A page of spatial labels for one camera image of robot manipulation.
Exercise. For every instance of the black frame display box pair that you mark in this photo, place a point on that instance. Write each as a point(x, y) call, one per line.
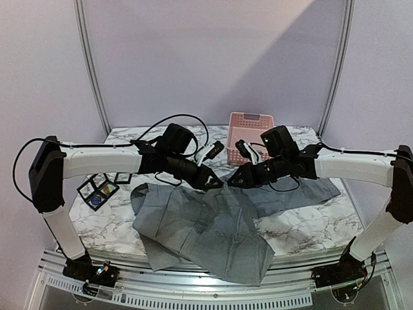
point(93, 187)

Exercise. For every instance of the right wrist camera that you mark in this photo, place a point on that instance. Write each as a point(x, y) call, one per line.
point(247, 151)

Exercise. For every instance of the pink perforated plastic basket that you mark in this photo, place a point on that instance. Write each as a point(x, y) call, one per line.
point(247, 127)

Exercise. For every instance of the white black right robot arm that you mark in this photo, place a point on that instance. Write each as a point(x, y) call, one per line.
point(322, 166)

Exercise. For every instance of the right aluminium corner post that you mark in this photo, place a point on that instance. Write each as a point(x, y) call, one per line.
point(338, 66)

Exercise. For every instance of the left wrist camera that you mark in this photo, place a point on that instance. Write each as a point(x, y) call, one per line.
point(208, 152)

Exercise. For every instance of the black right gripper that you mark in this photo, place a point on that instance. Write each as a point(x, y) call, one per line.
point(246, 174)

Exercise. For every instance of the round green orange badge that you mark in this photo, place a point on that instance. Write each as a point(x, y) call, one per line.
point(108, 189)

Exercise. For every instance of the round blue badge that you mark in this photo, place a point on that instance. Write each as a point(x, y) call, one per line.
point(95, 201)

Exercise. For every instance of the grey button-up shirt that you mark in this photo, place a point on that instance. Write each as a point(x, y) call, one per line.
point(215, 229)

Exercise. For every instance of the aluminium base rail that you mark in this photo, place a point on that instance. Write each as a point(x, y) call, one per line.
point(287, 285)

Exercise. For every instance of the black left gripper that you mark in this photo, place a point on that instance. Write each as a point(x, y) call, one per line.
point(200, 179)

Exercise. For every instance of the aluminium corner post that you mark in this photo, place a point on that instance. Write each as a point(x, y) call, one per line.
point(338, 66)
point(79, 8)

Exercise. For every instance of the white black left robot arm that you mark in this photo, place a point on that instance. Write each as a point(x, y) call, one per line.
point(104, 164)

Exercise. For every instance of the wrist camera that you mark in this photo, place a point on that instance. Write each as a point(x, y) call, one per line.
point(247, 151)
point(208, 152)

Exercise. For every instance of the left aluminium corner post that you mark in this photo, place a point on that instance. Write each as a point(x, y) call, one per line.
point(79, 8)

